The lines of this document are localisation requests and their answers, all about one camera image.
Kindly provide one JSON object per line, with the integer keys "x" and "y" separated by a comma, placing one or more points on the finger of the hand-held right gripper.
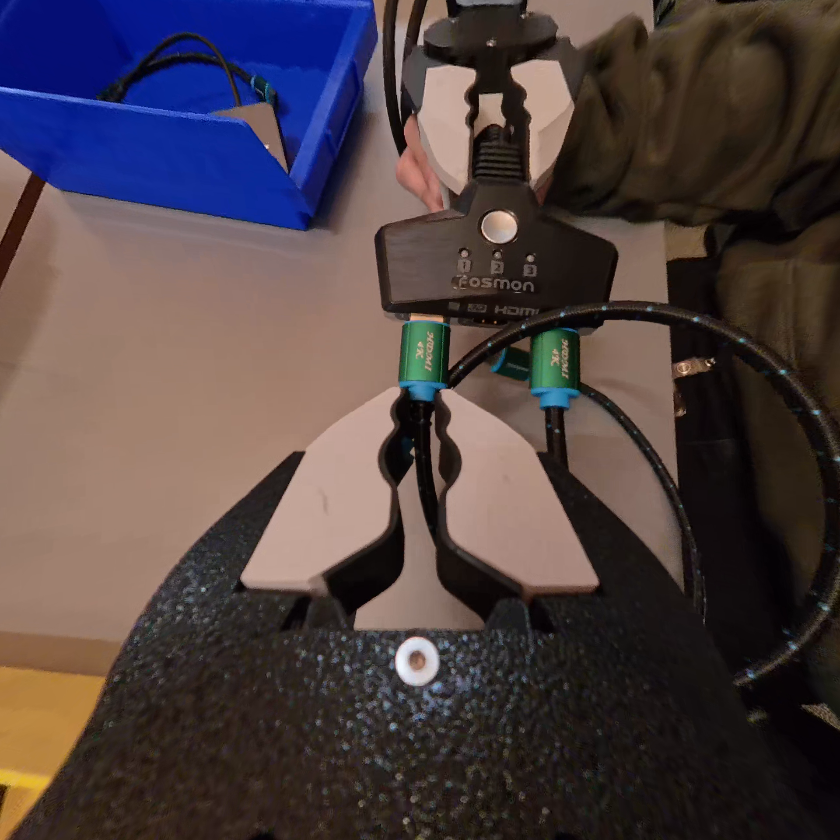
{"x": 548, "y": 111}
{"x": 446, "y": 118}

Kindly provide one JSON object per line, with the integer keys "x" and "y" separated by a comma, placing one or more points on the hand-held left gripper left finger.
{"x": 328, "y": 499}

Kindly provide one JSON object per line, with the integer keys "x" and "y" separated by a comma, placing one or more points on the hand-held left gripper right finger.
{"x": 512, "y": 505}

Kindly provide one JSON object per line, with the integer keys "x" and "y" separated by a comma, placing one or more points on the black HDMI switch box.
{"x": 426, "y": 262}

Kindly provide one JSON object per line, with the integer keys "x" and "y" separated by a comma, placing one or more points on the blue plastic bin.
{"x": 164, "y": 151}

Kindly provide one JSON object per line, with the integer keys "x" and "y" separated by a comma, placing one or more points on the yellow plastic bin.
{"x": 46, "y": 722}

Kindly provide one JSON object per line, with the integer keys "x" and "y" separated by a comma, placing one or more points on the person's right forearm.
{"x": 689, "y": 111}

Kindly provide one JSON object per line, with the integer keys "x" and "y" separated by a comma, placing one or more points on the grey desk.
{"x": 164, "y": 394}

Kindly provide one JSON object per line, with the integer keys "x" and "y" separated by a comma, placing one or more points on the person's right hand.
{"x": 420, "y": 174}

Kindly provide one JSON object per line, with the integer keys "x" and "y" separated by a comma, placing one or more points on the grey adapter box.
{"x": 259, "y": 131}

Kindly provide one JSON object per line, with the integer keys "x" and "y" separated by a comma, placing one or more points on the person's olive hoodie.
{"x": 781, "y": 315}

